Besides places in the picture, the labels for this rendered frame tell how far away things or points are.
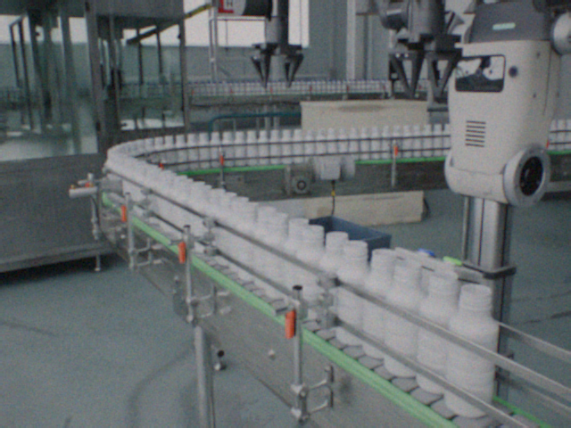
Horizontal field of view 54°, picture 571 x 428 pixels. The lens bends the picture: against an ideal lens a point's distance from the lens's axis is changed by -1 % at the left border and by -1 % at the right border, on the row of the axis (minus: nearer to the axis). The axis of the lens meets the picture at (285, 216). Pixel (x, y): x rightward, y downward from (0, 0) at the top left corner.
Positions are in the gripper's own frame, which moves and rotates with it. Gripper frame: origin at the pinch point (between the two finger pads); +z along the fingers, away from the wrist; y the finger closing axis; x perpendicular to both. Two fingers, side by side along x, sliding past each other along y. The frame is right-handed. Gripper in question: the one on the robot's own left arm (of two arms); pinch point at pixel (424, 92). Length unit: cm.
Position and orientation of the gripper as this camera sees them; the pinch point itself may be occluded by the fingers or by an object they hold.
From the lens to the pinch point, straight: 98.3
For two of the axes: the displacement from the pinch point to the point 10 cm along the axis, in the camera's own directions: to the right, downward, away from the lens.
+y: 8.5, -1.4, 5.0
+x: -5.2, -2.0, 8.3
